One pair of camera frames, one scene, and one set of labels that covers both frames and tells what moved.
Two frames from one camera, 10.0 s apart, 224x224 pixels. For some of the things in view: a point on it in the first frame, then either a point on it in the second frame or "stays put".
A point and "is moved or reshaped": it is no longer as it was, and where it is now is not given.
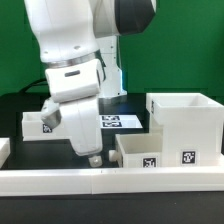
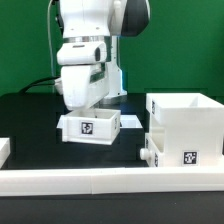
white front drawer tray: [140, 150] is moved or reshaped
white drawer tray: [34, 129] is moved or reshaped
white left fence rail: [5, 150] stays put
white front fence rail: [66, 182] stays put
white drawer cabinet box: [191, 128] stays put
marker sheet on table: [119, 121] stays put
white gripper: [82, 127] -> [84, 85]
